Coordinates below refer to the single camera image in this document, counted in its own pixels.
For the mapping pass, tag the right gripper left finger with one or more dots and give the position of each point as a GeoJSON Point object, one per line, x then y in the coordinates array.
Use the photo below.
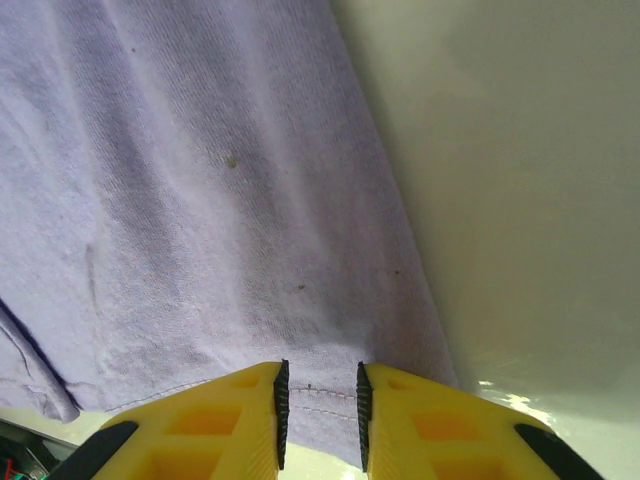
{"type": "Point", "coordinates": [210, 440]}

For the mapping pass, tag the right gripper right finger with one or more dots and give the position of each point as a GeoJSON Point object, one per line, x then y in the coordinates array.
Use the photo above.
{"type": "Point", "coordinates": [450, 445]}

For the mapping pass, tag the purple t-shirt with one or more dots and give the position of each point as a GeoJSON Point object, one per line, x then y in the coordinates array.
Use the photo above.
{"type": "Point", "coordinates": [200, 200]}

